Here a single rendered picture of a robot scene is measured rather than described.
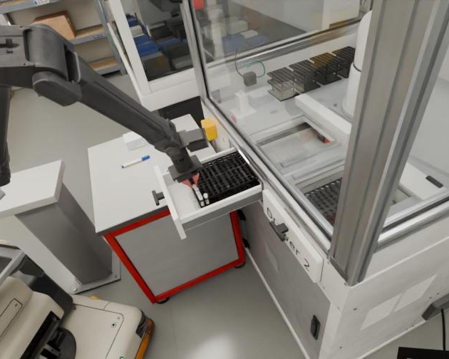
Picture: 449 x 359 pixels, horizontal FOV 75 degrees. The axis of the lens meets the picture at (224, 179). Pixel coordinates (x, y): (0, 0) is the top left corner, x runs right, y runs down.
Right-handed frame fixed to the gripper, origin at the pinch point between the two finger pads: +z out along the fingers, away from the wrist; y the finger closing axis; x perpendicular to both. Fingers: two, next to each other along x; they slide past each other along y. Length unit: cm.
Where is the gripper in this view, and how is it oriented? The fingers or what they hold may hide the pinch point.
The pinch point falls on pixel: (193, 184)
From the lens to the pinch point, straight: 101.1
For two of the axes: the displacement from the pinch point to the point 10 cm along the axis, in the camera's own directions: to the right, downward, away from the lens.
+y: 8.9, -4.4, 1.1
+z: 2.4, 6.7, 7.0
